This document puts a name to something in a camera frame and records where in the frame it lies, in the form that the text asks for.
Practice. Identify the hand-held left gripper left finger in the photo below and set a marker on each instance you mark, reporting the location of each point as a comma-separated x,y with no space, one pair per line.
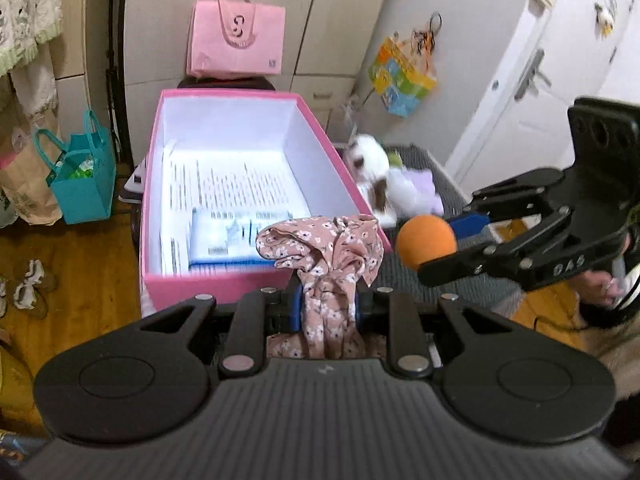
296,310

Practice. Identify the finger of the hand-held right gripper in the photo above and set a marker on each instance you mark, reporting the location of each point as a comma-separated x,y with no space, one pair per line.
450,266
470,224

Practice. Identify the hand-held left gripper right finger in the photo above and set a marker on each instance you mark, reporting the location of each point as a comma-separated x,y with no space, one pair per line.
358,312

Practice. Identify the grey ribbed storage bin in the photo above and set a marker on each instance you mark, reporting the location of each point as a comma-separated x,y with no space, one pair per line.
450,287

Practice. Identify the orange ball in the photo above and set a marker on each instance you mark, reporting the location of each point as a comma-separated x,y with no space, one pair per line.
425,240

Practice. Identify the pink floral cloth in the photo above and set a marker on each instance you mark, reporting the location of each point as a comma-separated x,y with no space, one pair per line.
325,260

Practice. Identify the white brown plush dog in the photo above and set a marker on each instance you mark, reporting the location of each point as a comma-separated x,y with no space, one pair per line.
370,152

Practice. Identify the pink cardboard box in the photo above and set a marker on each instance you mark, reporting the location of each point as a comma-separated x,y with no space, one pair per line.
225,120

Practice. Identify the person's right hand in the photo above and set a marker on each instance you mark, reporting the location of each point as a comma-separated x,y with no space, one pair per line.
597,287

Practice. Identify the purple cloth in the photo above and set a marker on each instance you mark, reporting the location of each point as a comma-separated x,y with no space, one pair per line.
425,185

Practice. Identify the blue white packet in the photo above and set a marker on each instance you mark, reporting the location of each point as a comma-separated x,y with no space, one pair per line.
225,242

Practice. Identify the printed paper sheets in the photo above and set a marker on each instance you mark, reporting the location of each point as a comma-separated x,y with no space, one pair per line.
225,185

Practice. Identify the colourful gift bag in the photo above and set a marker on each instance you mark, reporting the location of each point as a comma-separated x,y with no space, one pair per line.
400,80

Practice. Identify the person's beige fleece clothing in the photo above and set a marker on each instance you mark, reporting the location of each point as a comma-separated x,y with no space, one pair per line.
615,345

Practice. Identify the small plush door ornament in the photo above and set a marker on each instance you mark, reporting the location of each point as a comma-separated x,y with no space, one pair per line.
605,17

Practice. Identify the grey white sneakers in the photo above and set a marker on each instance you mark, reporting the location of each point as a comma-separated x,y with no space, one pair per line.
135,182

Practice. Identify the teal gift bag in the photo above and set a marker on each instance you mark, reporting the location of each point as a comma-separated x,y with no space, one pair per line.
80,200

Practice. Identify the white wardrobe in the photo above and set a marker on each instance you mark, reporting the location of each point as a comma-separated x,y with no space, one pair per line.
325,10

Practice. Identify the white slipper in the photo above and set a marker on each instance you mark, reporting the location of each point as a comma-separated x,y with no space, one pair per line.
40,272
27,297

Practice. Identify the pink tote bag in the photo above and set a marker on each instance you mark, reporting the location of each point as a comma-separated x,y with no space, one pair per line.
235,45

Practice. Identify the brown paper bag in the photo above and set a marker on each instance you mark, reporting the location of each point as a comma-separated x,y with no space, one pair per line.
25,185

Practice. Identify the white fleece pants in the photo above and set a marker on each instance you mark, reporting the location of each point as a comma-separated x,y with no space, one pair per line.
35,90

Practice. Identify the white knitted cardigan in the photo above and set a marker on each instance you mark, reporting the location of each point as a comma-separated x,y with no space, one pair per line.
25,5

